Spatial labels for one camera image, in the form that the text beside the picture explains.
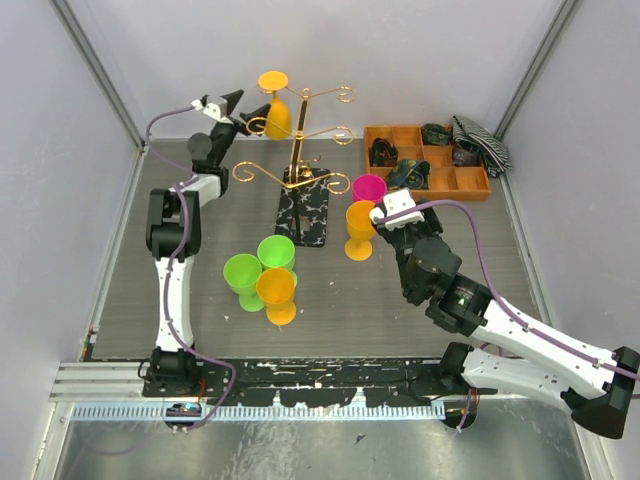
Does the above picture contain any blue yellow floral tie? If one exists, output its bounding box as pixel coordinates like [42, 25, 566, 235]
[385, 158, 431, 190]

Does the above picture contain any dark green floral tie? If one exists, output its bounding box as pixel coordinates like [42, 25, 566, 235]
[421, 123, 452, 146]

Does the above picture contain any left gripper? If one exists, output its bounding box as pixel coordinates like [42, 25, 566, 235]
[211, 90, 270, 167]

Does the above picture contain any gold wire wine glass rack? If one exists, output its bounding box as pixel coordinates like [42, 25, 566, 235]
[232, 88, 351, 248]

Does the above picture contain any wooden compartment tray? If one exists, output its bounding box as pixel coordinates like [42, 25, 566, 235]
[363, 125, 491, 202]

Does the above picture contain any grey slotted cable duct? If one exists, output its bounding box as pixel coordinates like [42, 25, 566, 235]
[70, 401, 446, 423]

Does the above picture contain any green goblet back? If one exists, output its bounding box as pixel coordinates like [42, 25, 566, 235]
[256, 234, 298, 286]

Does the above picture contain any black white striped cloth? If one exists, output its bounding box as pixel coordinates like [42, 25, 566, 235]
[452, 115, 513, 178]

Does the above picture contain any orange goblet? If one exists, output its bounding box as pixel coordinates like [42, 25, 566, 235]
[344, 200, 376, 261]
[256, 268, 297, 326]
[258, 70, 292, 140]

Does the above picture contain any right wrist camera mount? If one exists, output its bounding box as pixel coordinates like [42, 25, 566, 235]
[369, 188, 425, 231]

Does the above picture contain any black orange rolled tie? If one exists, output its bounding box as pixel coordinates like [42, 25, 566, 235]
[369, 137, 398, 167]

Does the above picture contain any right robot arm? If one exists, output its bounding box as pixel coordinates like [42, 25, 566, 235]
[370, 202, 639, 440]

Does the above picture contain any green goblet front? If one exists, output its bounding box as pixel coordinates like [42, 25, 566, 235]
[223, 253, 264, 313]

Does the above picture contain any dark patterned rolled tie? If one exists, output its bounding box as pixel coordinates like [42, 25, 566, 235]
[452, 140, 481, 167]

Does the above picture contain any pink plastic goblet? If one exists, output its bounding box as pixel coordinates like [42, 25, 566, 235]
[352, 174, 387, 204]

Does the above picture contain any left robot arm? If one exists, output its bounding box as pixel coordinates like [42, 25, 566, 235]
[143, 89, 270, 396]

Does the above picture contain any green goblet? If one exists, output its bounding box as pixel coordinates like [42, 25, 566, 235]
[223, 253, 264, 313]
[256, 234, 298, 286]

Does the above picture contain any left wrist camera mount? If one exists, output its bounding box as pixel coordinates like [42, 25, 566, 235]
[191, 95, 227, 122]

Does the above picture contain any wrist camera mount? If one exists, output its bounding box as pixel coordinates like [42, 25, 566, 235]
[191, 95, 227, 122]
[369, 188, 425, 231]

